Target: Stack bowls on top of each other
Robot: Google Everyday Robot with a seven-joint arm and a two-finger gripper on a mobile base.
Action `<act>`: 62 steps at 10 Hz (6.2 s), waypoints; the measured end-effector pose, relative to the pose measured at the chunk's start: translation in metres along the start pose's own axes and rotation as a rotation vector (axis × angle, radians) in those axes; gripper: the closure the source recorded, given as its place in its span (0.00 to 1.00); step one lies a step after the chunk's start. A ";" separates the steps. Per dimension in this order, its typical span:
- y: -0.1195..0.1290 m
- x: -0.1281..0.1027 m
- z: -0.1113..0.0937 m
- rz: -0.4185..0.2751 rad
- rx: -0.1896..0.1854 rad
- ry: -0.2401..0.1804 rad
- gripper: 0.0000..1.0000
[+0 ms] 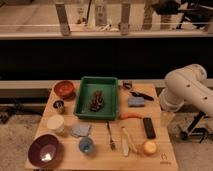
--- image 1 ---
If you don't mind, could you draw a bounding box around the orange carrot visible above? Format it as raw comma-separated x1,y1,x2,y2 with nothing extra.
119,114,142,120

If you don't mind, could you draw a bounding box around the grey-blue cloth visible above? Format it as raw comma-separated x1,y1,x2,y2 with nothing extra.
70,123,91,137

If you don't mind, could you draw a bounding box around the purple bowl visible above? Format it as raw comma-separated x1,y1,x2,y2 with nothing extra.
28,134,62,168

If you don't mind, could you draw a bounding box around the small dark round object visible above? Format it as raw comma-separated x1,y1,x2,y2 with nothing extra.
123,81,132,90

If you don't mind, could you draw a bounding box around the black remote control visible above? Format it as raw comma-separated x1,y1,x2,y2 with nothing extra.
143,117,156,139

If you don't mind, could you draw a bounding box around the black handled knife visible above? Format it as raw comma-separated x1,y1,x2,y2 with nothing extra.
130,91,154,101

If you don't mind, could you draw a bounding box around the peeled banana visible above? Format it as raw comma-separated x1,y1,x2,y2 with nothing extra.
121,127,138,157

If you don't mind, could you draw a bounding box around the orange-brown bowl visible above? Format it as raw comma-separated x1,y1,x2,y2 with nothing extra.
53,80,75,99

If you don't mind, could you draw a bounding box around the dark grape bunch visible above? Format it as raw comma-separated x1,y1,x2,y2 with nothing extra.
90,91,104,112

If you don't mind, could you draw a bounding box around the small black metal cup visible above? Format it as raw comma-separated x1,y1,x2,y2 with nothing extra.
53,100,65,114

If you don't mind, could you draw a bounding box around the blue sponge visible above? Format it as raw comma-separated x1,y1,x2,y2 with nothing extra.
128,97,145,107

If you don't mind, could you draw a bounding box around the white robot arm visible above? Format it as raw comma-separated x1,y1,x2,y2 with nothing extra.
159,64,213,117

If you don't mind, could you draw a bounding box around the blue cup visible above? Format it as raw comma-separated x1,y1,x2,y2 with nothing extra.
78,137,94,155

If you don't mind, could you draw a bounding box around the wooden table board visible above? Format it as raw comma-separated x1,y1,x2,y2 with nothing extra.
25,81,179,171

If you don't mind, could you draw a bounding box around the green plastic tray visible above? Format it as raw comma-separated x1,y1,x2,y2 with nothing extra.
74,76,118,121

